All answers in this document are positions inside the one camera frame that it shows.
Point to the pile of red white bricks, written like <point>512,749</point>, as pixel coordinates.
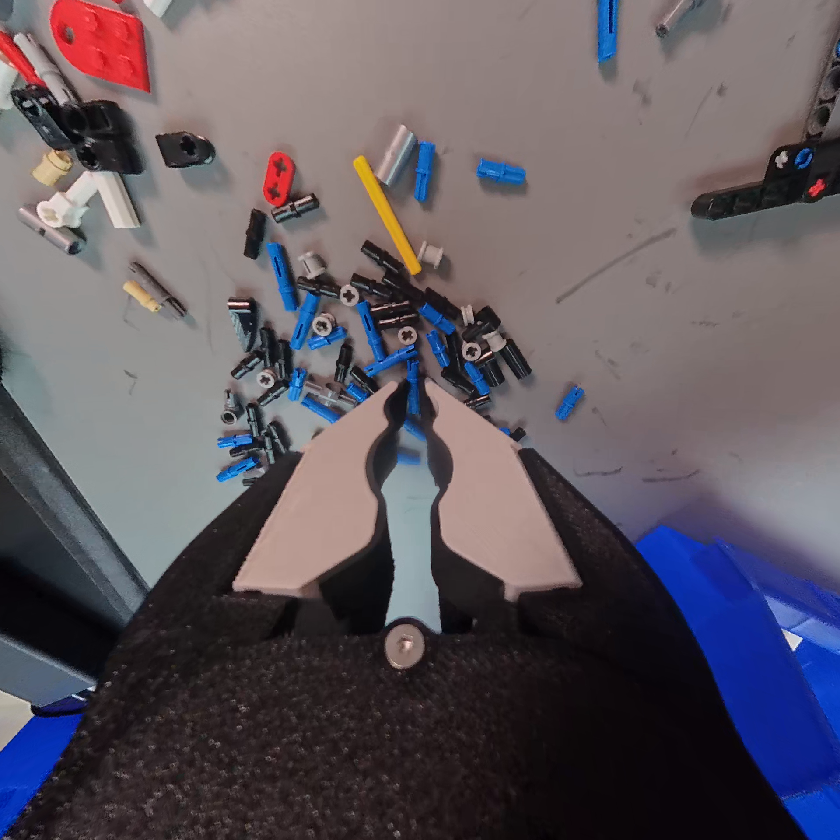
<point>99,40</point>

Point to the pile of blue black pins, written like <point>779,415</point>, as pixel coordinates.
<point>381,328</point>

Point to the blue toy pin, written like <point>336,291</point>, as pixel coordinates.
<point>412,387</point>

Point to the grey desk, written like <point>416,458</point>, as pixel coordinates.
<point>656,341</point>

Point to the grey toy brick chassis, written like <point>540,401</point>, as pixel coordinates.
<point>775,184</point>

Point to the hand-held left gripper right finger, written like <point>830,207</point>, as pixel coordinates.
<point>505,519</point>

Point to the blue plastic bin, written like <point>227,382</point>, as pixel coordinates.
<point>748,656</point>
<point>26,775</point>

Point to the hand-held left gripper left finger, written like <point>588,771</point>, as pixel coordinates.
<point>322,519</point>

